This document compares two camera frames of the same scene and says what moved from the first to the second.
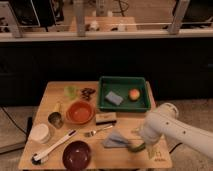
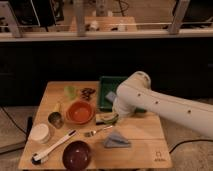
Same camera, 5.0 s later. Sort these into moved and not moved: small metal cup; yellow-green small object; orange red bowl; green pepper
Moved: green pepper
Not moved: yellow-green small object; orange red bowl; small metal cup
